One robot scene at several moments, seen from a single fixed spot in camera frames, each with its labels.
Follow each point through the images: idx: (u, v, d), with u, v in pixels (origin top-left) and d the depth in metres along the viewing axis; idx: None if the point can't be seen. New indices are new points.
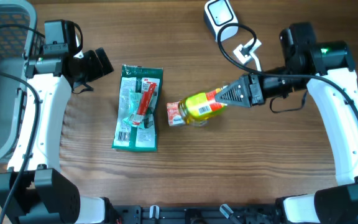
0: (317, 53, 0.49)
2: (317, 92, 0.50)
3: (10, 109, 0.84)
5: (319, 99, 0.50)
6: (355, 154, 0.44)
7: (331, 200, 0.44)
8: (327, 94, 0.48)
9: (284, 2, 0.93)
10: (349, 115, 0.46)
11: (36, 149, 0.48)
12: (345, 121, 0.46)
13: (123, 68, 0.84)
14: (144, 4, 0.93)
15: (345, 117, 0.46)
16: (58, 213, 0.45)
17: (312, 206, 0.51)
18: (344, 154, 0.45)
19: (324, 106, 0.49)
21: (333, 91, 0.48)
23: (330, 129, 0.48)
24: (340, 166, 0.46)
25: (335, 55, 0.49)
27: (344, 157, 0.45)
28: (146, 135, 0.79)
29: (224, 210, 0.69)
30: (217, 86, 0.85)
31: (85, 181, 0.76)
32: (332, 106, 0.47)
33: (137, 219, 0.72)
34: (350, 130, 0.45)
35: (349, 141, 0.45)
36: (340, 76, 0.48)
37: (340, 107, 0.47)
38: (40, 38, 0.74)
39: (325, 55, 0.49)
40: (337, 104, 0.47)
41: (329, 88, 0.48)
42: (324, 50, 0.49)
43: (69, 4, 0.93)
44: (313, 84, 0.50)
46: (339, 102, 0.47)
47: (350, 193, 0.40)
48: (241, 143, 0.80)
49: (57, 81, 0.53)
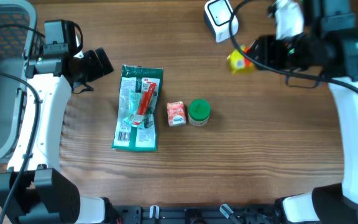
0: (350, 43, 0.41)
2: (342, 99, 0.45)
3: (10, 109, 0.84)
5: (344, 107, 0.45)
6: None
7: (336, 212, 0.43)
8: (355, 105, 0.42)
9: None
10: None
11: (36, 149, 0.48)
12: None
13: (123, 68, 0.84)
14: (144, 4, 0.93)
15: None
16: (58, 213, 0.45)
17: (310, 205, 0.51)
18: None
19: (347, 116, 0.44)
21: None
23: (350, 143, 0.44)
24: (352, 180, 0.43)
25: None
27: None
28: (146, 135, 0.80)
29: (224, 210, 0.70)
30: (217, 85, 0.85)
31: (86, 181, 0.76)
32: (357, 120, 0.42)
33: (137, 219, 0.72)
34: None
35: None
36: None
37: None
38: (40, 38, 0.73)
39: None
40: None
41: None
42: None
43: (69, 4, 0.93)
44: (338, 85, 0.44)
46: None
47: None
48: (241, 143, 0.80)
49: (57, 81, 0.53)
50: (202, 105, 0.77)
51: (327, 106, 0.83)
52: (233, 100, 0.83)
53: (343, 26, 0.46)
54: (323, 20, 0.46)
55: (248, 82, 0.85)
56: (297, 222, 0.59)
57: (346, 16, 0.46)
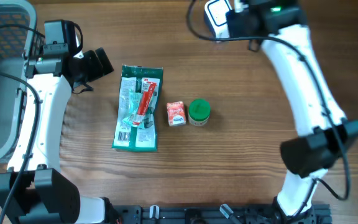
0: (270, 14, 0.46)
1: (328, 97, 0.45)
2: (273, 55, 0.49)
3: (9, 109, 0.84)
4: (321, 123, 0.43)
5: (277, 61, 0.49)
6: (311, 106, 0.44)
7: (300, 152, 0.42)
8: (282, 53, 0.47)
9: None
10: (304, 70, 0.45)
11: (36, 149, 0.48)
12: (299, 76, 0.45)
13: (123, 68, 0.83)
14: (144, 4, 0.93)
15: (299, 74, 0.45)
16: (58, 213, 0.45)
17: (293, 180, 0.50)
18: (301, 110, 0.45)
19: (280, 67, 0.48)
21: (289, 51, 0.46)
23: (288, 89, 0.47)
24: (300, 118, 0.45)
25: (289, 12, 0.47)
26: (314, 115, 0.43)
27: (304, 113, 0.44)
28: (146, 135, 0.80)
29: (224, 210, 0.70)
30: (217, 85, 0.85)
31: (86, 181, 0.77)
32: (287, 65, 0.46)
33: (137, 219, 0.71)
34: (304, 86, 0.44)
35: (304, 96, 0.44)
36: (292, 35, 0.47)
37: (294, 65, 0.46)
38: (40, 38, 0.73)
39: (278, 14, 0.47)
40: (292, 63, 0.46)
41: (282, 46, 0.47)
42: (276, 9, 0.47)
43: (69, 4, 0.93)
44: (270, 46, 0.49)
46: (294, 59, 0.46)
47: (309, 141, 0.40)
48: (241, 143, 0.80)
49: (57, 81, 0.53)
50: (202, 105, 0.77)
51: None
52: (233, 100, 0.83)
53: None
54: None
55: (248, 82, 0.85)
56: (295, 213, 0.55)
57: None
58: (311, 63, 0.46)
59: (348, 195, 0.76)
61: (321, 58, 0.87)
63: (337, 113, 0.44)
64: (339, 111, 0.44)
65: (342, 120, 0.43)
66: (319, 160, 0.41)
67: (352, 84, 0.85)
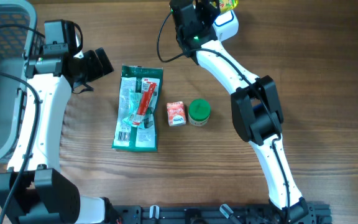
0: (193, 42, 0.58)
1: (243, 70, 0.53)
2: (202, 63, 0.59)
3: (9, 109, 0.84)
4: (242, 86, 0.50)
5: (205, 64, 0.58)
6: (232, 78, 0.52)
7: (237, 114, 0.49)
8: (204, 56, 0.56)
9: (284, 2, 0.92)
10: (222, 60, 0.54)
11: (36, 149, 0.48)
12: (220, 66, 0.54)
13: (123, 68, 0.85)
14: (144, 4, 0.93)
15: (219, 65, 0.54)
16: (58, 213, 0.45)
17: (263, 162, 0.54)
18: (228, 85, 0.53)
19: (209, 67, 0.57)
21: (209, 52, 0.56)
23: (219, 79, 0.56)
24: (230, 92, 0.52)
25: (206, 38, 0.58)
26: (235, 83, 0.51)
27: (230, 87, 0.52)
28: (146, 135, 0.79)
29: (224, 210, 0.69)
30: (217, 85, 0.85)
31: (85, 181, 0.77)
32: (211, 63, 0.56)
33: (137, 219, 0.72)
34: (224, 69, 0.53)
35: (226, 74, 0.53)
36: (209, 45, 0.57)
37: (214, 60, 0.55)
38: (40, 38, 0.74)
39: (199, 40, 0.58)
40: (213, 60, 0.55)
41: (203, 52, 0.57)
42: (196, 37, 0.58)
43: (69, 4, 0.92)
44: (199, 58, 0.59)
46: (213, 56, 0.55)
47: (235, 98, 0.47)
48: (241, 143, 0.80)
49: (58, 81, 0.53)
50: (202, 105, 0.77)
51: (327, 107, 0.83)
52: None
53: (196, 28, 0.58)
54: (181, 26, 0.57)
55: None
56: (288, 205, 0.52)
57: (196, 22, 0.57)
58: (226, 55, 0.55)
59: (348, 195, 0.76)
61: (321, 57, 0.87)
63: (252, 76, 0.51)
64: (253, 74, 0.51)
65: (256, 78, 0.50)
66: (253, 117, 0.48)
67: (351, 84, 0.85)
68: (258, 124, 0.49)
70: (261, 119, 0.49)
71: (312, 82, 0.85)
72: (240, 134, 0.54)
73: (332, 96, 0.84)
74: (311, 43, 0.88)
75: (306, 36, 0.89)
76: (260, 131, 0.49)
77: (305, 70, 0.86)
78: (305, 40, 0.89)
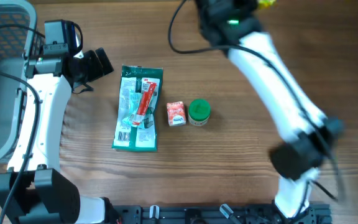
0: (228, 28, 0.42)
1: (302, 96, 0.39)
2: (238, 63, 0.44)
3: (9, 109, 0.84)
4: (302, 124, 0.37)
5: (240, 66, 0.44)
6: (288, 111, 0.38)
7: (294, 158, 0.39)
8: (243, 60, 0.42)
9: (283, 2, 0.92)
10: (271, 73, 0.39)
11: (36, 149, 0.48)
12: (270, 83, 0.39)
13: (123, 68, 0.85)
14: (144, 4, 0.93)
15: (268, 80, 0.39)
16: (58, 213, 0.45)
17: (284, 182, 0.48)
18: (279, 115, 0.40)
19: (247, 72, 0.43)
21: (253, 56, 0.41)
23: (264, 98, 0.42)
24: (280, 123, 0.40)
25: (246, 23, 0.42)
26: (293, 116, 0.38)
27: (281, 120, 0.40)
28: (146, 135, 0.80)
29: (224, 210, 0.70)
30: (217, 85, 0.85)
31: (85, 181, 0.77)
32: (254, 71, 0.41)
33: (137, 219, 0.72)
34: (276, 89, 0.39)
35: (279, 101, 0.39)
36: (254, 43, 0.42)
37: (261, 71, 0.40)
38: (40, 38, 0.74)
39: (237, 27, 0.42)
40: (259, 70, 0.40)
41: (245, 53, 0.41)
42: (233, 20, 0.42)
43: (69, 4, 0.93)
44: (233, 55, 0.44)
46: (260, 65, 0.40)
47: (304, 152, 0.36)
48: (241, 143, 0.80)
49: (58, 81, 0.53)
50: (203, 105, 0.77)
51: (327, 107, 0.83)
52: (233, 100, 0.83)
53: (225, 5, 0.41)
54: (206, 7, 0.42)
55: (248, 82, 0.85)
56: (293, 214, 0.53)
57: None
58: (278, 66, 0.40)
59: (348, 196, 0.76)
61: (321, 58, 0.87)
63: (314, 110, 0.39)
64: (314, 107, 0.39)
65: (320, 116, 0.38)
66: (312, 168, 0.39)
67: (351, 84, 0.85)
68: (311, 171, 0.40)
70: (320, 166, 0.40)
71: (312, 82, 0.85)
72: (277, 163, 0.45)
73: (332, 96, 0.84)
74: (310, 43, 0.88)
75: (306, 36, 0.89)
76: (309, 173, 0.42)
77: (305, 70, 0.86)
78: (304, 40, 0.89)
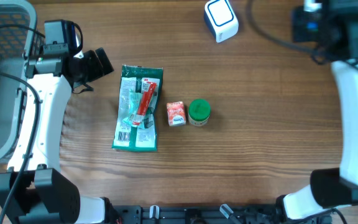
0: (353, 30, 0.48)
1: None
2: (344, 80, 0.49)
3: (9, 109, 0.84)
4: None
5: (346, 87, 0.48)
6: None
7: (338, 192, 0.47)
8: (357, 87, 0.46)
9: (284, 2, 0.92)
10: None
11: (36, 149, 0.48)
12: None
13: (123, 68, 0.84)
14: (144, 4, 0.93)
15: None
16: (58, 213, 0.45)
17: (310, 196, 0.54)
18: (357, 152, 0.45)
19: (349, 95, 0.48)
21: None
23: (350, 129, 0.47)
24: (348, 163, 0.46)
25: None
26: None
27: (356, 156, 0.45)
28: (146, 135, 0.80)
29: (224, 210, 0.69)
30: (218, 85, 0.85)
31: (86, 181, 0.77)
32: None
33: (137, 219, 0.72)
34: None
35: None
36: None
37: None
38: (40, 38, 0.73)
39: None
40: None
41: None
42: None
43: (69, 4, 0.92)
44: (341, 68, 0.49)
46: None
47: (355, 195, 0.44)
48: (241, 143, 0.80)
49: (58, 81, 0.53)
50: (203, 105, 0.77)
51: (327, 107, 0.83)
52: (233, 100, 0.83)
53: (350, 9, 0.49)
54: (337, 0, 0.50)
55: (248, 82, 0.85)
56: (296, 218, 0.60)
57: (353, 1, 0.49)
58: None
59: None
61: None
63: None
64: None
65: None
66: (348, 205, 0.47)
67: None
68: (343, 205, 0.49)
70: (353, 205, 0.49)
71: (313, 82, 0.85)
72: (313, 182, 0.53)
73: (332, 96, 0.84)
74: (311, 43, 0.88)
75: None
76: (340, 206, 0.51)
77: (306, 70, 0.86)
78: None
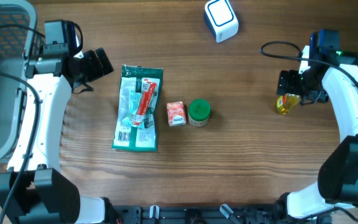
0: (333, 56, 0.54)
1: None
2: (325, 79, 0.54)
3: (9, 109, 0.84)
4: None
5: (329, 84, 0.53)
6: None
7: (338, 158, 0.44)
8: (337, 78, 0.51)
9: (284, 2, 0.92)
10: (355, 91, 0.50)
11: (36, 149, 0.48)
12: (352, 98, 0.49)
13: (123, 68, 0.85)
14: (144, 4, 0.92)
15: (352, 96, 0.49)
16: (58, 213, 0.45)
17: (316, 192, 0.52)
18: (348, 121, 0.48)
19: (332, 88, 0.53)
21: (344, 76, 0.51)
23: (338, 107, 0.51)
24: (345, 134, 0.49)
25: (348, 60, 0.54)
26: None
27: (348, 126, 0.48)
28: (146, 135, 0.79)
29: (224, 210, 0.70)
30: (217, 85, 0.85)
31: (86, 181, 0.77)
32: (342, 88, 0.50)
33: (137, 219, 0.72)
34: (356, 106, 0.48)
35: (355, 111, 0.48)
36: (350, 68, 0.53)
37: (348, 88, 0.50)
38: (40, 38, 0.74)
39: (340, 58, 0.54)
40: (346, 86, 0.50)
41: (338, 72, 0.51)
42: (338, 52, 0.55)
43: (69, 4, 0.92)
44: (325, 76, 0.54)
46: (347, 84, 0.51)
47: (351, 142, 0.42)
48: (241, 143, 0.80)
49: (58, 81, 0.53)
50: (203, 105, 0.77)
51: (326, 106, 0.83)
52: (233, 100, 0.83)
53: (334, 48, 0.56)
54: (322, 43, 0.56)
55: (248, 82, 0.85)
56: (298, 216, 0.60)
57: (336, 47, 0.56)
58: None
59: None
61: None
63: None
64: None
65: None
66: (352, 180, 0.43)
67: None
68: (348, 186, 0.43)
70: (357, 185, 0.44)
71: None
72: (319, 179, 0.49)
73: None
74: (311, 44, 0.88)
75: (306, 36, 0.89)
76: (348, 198, 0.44)
77: None
78: (305, 40, 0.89)
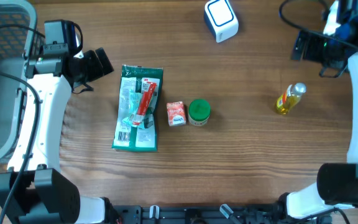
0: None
1: None
2: (355, 67, 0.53)
3: (9, 109, 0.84)
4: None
5: (357, 76, 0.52)
6: None
7: (342, 176, 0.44)
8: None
9: None
10: None
11: (36, 149, 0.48)
12: None
13: (123, 68, 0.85)
14: (144, 4, 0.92)
15: None
16: (58, 213, 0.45)
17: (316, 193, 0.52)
18: None
19: None
21: None
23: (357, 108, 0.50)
24: (357, 145, 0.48)
25: None
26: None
27: None
28: (146, 135, 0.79)
29: (224, 210, 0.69)
30: (218, 85, 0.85)
31: (86, 181, 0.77)
32: None
33: (137, 219, 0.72)
34: None
35: None
36: None
37: None
38: (40, 38, 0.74)
39: None
40: None
41: None
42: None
43: (69, 4, 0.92)
44: (356, 62, 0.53)
46: None
47: None
48: (241, 143, 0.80)
49: (57, 81, 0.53)
50: (203, 105, 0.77)
51: (326, 106, 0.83)
52: (233, 100, 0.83)
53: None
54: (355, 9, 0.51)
55: (248, 82, 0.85)
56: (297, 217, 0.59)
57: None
58: None
59: None
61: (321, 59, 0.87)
63: None
64: None
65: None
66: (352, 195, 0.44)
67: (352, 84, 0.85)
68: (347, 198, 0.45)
70: None
71: (313, 83, 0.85)
72: (317, 178, 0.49)
73: (332, 96, 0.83)
74: None
75: None
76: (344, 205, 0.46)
77: (306, 70, 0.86)
78: None
